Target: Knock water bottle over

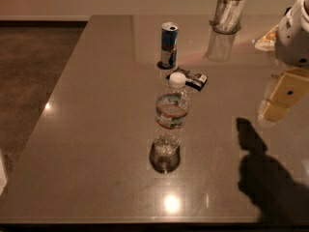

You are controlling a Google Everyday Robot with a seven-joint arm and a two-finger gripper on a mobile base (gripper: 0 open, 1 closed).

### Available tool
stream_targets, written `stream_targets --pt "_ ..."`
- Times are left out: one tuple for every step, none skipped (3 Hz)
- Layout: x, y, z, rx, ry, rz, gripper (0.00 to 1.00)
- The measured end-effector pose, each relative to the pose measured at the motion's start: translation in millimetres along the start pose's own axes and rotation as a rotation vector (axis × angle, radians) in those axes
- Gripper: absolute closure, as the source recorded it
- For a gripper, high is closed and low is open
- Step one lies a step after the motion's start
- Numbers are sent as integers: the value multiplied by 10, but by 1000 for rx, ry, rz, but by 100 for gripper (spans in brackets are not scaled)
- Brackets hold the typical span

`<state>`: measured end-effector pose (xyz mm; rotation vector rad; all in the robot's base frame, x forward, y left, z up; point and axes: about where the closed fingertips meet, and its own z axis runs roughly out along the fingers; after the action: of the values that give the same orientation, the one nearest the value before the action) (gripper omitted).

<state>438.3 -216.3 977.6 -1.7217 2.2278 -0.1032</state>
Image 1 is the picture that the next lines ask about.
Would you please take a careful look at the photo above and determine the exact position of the metal mesh utensil cup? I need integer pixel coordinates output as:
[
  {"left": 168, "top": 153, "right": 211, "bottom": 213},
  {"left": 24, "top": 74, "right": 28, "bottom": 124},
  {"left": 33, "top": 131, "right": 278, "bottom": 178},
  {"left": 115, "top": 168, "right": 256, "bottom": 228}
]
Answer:
[{"left": 212, "top": 0, "right": 246, "bottom": 35}]

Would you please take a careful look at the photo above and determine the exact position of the black snack wrapper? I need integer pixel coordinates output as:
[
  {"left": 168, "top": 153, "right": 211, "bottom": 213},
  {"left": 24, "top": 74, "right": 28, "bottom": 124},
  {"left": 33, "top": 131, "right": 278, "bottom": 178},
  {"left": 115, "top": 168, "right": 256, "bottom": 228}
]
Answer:
[{"left": 173, "top": 67, "right": 208, "bottom": 91}]

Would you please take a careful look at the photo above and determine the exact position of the white object at left edge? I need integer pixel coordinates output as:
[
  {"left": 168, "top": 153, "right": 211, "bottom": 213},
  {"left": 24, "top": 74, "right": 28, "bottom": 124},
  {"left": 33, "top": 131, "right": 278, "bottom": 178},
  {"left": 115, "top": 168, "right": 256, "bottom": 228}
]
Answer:
[{"left": 0, "top": 149, "right": 8, "bottom": 195}]

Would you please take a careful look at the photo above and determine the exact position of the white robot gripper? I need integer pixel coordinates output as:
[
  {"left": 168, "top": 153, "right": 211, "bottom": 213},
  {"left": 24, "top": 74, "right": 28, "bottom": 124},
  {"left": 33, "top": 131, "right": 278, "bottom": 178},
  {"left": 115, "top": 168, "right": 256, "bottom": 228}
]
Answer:
[{"left": 258, "top": 0, "right": 309, "bottom": 124}]

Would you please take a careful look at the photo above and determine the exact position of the yellow white food packet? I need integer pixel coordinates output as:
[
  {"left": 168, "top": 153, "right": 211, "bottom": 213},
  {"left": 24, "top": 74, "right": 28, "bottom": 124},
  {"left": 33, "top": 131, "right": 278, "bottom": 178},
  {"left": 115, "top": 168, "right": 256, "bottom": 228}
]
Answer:
[{"left": 255, "top": 25, "right": 278, "bottom": 51}]

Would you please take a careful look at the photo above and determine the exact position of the clear plastic water bottle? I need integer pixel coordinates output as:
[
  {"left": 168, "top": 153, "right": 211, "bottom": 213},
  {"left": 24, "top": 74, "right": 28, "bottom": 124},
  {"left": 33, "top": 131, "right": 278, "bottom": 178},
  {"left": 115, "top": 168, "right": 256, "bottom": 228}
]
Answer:
[{"left": 152, "top": 72, "right": 191, "bottom": 158}]

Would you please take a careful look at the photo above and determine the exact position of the blue silver energy drink can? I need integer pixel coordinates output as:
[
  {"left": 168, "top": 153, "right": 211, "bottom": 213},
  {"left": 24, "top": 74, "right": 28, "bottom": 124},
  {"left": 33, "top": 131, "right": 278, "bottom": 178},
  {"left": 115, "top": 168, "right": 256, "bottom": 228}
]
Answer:
[{"left": 160, "top": 22, "right": 180, "bottom": 69}]

